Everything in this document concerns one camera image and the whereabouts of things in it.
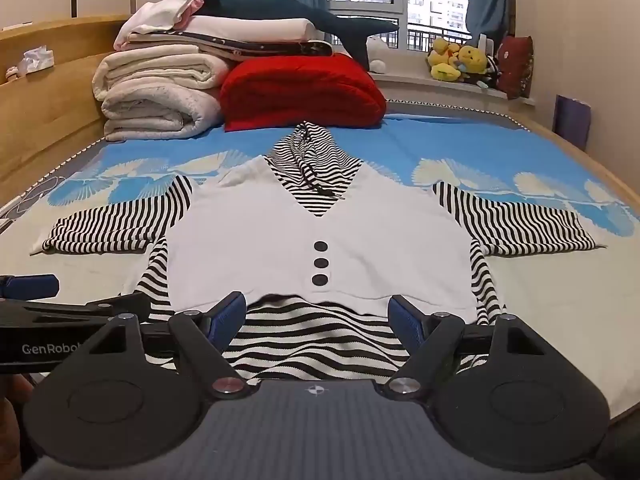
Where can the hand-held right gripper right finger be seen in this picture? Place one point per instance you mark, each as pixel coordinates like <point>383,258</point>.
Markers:
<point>404,321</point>

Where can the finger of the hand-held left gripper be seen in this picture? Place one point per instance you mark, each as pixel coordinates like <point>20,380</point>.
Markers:
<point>30,286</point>
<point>120,301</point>

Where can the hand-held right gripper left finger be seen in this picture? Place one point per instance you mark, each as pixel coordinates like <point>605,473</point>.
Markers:
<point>231,316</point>

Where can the striped hooded sweater white vest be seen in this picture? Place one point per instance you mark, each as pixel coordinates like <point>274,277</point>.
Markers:
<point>320,220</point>

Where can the person's left forearm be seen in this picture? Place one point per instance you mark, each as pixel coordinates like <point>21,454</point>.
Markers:
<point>11,410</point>

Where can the blue fan print bed sheet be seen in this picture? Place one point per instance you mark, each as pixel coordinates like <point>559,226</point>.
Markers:
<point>450,140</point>

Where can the cream rolled quilt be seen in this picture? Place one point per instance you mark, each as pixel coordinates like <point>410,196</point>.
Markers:
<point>160,70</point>
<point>160,112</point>

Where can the tissue pack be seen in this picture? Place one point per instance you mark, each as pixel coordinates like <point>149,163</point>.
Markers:
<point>37,57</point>

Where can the red folded blanket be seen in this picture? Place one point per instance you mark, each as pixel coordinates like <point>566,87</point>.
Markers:
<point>300,90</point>

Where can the purple box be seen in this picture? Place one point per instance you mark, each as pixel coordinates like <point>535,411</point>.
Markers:
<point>572,120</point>

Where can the yellow plush toy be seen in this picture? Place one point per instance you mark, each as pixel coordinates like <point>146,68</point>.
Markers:
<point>472,62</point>
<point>442,57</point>

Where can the small white plush toy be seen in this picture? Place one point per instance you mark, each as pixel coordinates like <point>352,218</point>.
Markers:
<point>376,50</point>

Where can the dark red cushion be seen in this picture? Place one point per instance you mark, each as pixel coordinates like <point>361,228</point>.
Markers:
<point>517,65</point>

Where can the white crumpled cloth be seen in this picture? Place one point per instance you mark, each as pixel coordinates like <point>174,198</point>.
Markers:
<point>152,17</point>

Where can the white folded quilt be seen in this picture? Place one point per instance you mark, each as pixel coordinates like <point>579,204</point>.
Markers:
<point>250,27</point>

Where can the pink cloth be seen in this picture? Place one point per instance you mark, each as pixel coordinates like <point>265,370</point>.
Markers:
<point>192,2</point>

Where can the dark blue shark plush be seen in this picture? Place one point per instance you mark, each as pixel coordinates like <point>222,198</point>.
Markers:
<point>280,10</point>

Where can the wooden bed frame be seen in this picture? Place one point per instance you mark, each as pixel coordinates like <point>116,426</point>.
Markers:
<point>50,110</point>

